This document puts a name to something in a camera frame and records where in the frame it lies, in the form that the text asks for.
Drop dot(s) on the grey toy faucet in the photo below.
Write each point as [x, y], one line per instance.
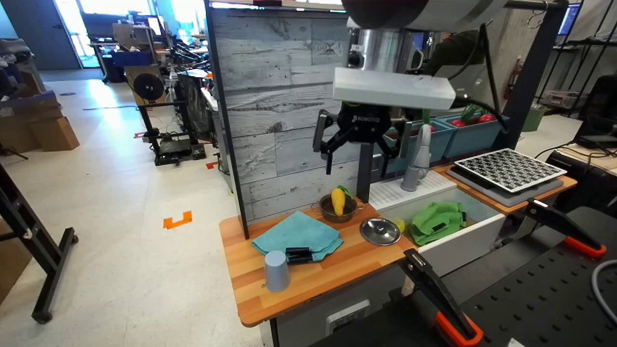
[417, 161]

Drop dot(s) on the wooden counter board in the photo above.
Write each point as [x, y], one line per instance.
[508, 202]

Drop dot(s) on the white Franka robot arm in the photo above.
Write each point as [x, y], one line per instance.
[411, 90]

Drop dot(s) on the green cloth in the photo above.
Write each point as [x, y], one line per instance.
[436, 223]

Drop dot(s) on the black clip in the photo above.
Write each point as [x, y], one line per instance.
[299, 256]

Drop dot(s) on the blue lit monitor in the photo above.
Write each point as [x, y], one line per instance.
[569, 20]

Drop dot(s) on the black metal frame post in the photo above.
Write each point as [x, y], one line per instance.
[533, 70]

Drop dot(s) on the black equipment stand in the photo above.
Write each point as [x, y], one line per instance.
[168, 138]

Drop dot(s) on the black orange bar clamp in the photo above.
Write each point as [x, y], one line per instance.
[444, 300]
[560, 227]

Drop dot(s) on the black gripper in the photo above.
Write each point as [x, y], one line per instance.
[361, 124]

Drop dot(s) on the white toy sink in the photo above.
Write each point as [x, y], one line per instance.
[463, 242]

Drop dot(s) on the grey plastic cup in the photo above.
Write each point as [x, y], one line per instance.
[276, 271]

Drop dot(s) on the yellow toy banana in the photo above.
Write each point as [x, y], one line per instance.
[401, 225]

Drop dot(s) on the black filament spool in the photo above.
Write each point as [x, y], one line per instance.
[149, 86]

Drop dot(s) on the blue cloth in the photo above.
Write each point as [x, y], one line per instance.
[299, 236]

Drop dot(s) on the small brown bowl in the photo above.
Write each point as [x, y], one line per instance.
[338, 215]

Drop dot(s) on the small metal bowl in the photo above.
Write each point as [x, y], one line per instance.
[378, 230]

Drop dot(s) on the stacked cardboard boxes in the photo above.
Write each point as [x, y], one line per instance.
[49, 132]

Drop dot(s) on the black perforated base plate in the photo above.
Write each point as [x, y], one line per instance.
[546, 296]

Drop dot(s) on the red fire extinguisher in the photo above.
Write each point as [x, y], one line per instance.
[511, 74]

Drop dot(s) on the small wooden top table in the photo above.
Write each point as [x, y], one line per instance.
[290, 283]

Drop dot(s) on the black white calibration checkerboard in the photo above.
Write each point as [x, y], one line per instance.
[509, 169]

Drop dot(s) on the red toy radish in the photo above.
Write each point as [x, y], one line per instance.
[475, 115]

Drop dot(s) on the black floor stand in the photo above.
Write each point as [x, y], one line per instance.
[29, 248]

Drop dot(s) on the black desk chair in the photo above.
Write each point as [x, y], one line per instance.
[598, 109]

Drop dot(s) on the yellow toy corn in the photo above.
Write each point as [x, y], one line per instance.
[338, 202]

